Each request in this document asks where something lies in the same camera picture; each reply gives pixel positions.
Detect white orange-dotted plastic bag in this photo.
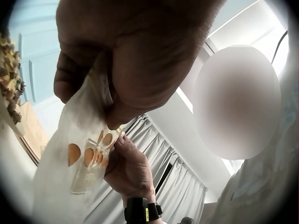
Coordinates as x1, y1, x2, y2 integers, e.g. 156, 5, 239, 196
32, 50, 125, 224

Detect person's left hand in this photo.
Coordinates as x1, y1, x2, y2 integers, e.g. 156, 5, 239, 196
53, 0, 219, 130

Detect person's body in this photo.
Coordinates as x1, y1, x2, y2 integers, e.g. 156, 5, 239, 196
216, 79, 299, 224

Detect person's left fingers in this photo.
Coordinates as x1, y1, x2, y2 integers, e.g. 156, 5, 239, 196
53, 44, 105, 104

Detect dried flower bouquet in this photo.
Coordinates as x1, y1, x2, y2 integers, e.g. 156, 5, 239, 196
0, 31, 26, 125

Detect black wrist band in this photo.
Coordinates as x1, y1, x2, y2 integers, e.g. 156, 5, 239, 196
123, 197, 163, 222

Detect person's right thumb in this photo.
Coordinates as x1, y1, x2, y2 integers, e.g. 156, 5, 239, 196
114, 135, 140, 161

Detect person's right hand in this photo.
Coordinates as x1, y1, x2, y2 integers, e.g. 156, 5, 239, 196
104, 135, 156, 201

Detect white curtain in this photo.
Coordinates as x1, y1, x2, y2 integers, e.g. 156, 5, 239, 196
83, 114, 209, 224

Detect person's left thumb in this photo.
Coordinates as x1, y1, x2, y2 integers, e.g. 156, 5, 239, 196
103, 37, 187, 130

